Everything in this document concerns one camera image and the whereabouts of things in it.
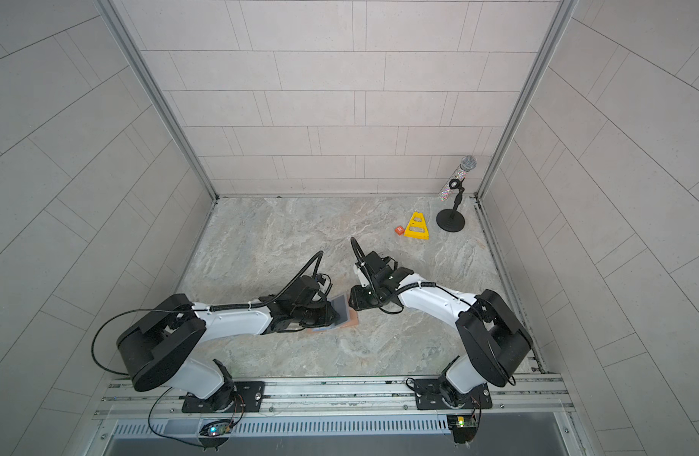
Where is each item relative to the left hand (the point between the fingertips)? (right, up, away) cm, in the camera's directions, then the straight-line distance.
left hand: (344, 318), depth 84 cm
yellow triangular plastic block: (+26, +27, +23) cm, 44 cm away
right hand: (+3, +5, 0) cm, 5 cm away
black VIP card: (-2, +5, -1) cm, 5 cm away
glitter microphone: (+38, +47, +4) cm, 61 cm away
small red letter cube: (+19, +26, +21) cm, 38 cm away
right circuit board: (+30, -21, -16) cm, 40 cm away
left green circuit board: (-28, -18, -20) cm, 39 cm away
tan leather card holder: (+2, +2, -2) cm, 4 cm away
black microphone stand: (+40, +29, +23) cm, 55 cm away
